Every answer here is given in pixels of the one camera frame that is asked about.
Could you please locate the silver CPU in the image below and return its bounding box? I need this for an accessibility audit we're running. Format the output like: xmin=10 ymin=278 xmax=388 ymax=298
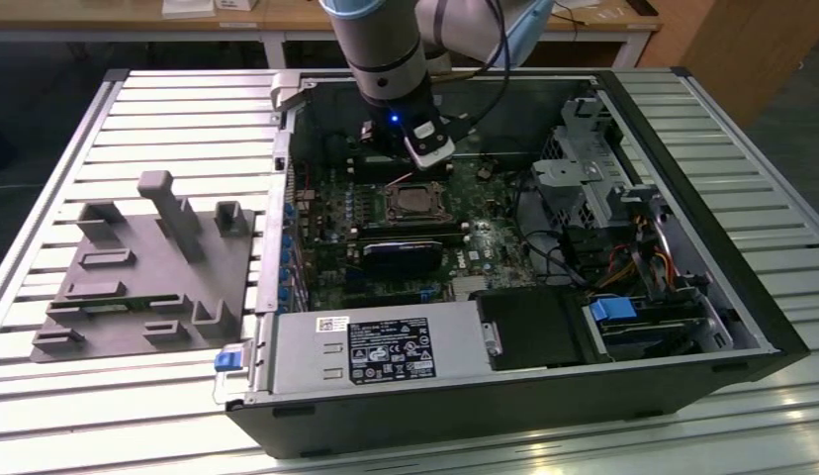
xmin=390 ymin=187 xmax=432 ymax=212

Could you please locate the CPU socket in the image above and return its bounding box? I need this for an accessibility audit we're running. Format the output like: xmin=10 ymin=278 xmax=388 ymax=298
xmin=376 ymin=180 xmax=452 ymax=225

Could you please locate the black plastic drive cover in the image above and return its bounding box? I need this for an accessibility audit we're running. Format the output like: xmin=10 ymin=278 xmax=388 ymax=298
xmin=468 ymin=285 xmax=607 ymax=373

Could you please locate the green RAM stick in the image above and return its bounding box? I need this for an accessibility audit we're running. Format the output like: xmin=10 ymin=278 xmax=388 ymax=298
xmin=363 ymin=222 xmax=465 ymax=239

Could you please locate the green motherboard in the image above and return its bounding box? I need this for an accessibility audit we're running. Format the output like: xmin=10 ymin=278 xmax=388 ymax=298
xmin=294 ymin=147 xmax=540 ymax=311

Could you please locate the black graphics card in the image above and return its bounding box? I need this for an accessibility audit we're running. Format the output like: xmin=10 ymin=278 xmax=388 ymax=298
xmin=360 ymin=239 xmax=445 ymax=278

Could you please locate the grey metal drive cage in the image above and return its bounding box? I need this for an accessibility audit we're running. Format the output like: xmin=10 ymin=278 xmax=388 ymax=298
xmin=531 ymin=96 xmax=668 ymax=232

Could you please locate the silver chipset heatsink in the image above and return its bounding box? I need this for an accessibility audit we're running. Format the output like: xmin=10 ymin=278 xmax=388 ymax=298
xmin=451 ymin=275 xmax=489 ymax=301

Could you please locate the wooden desk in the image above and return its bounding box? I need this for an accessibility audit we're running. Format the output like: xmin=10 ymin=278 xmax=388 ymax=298
xmin=0 ymin=0 xmax=661 ymax=44

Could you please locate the grey parts rack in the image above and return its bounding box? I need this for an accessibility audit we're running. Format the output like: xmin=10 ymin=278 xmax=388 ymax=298
xmin=27 ymin=169 xmax=263 ymax=365

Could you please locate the grey power supply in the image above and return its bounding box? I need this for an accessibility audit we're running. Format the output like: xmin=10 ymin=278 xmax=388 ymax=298
xmin=247 ymin=300 xmax=503 ymax=397

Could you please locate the blue disk carrier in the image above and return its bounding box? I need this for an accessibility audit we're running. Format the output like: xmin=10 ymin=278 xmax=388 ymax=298
xmin=588 ymin=295 xmax=640 ymax=329

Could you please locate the blue case latch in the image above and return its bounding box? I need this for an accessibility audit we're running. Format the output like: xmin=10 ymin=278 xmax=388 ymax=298
xmin=212 ymin=345 xmax=244 ymax=372

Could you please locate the wooden cabinet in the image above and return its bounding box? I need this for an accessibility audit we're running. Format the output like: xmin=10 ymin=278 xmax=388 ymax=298
xmin=636 ymin=0 xmax=819 ymax=128

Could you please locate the black PC case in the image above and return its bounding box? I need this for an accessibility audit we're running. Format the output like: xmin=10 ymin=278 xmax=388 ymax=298
xmin=223 ymin=66 xmax=811 ymax=459

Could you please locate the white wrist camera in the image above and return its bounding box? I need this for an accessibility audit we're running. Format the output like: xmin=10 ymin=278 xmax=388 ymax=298
xmin=404 ymin=118 xmax=459 ymax=172

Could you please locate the black camera cable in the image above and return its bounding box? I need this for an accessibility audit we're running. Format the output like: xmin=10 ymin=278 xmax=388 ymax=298
xmin=439 ymin=0 xmax=516 ymax=138

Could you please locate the coloured power wire bundle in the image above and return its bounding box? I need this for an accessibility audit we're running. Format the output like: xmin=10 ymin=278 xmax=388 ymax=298
xmin=597 ymin=244 xmax=679 ymax=301

